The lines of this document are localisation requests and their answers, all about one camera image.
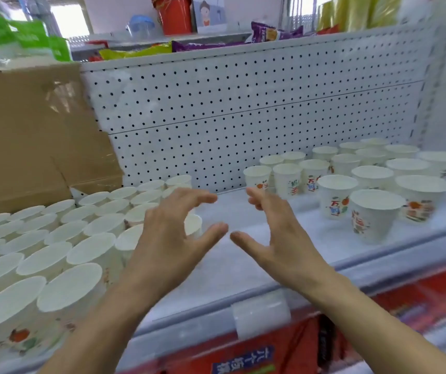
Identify person's left hand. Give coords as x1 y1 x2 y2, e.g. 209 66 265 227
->
123 187 229 298

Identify card with cartoon figure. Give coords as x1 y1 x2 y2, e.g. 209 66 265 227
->
192 0 227 34

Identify white metal shelf board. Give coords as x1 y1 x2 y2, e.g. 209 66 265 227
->
0 167 446 374

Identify gold foil packets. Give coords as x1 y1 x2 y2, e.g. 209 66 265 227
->
316 0 403 34

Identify brown cardboard box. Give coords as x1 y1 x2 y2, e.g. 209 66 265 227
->
0 63 125 220

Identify clear plastic price tag holder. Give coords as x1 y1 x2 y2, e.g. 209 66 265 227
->
231 294 291 341

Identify purple snack packet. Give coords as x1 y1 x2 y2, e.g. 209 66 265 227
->
171 40 247 52
250 21 304 44

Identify person's right forearm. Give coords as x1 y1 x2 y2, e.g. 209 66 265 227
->
304 266 446 374

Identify green and white packages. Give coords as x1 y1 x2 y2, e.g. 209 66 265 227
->
0 16 72 68

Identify yellow snack packet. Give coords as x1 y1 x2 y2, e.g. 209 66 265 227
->
99 43 173 61

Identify group of upright printed paper cups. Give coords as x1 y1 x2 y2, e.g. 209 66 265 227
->
243 138 446 246

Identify person's right hand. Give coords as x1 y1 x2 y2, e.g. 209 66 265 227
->
229 186 338 296

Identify white perforated shelf back panel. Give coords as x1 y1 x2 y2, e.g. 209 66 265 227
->
79 25 442 196

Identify blue clear plastic container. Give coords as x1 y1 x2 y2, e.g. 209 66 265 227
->
126 15 158 38

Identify red plastic bucket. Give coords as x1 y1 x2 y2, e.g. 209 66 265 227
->
151 0 195 36

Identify group of upturned white paper cups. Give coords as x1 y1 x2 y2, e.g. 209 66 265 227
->
0 174 204 364

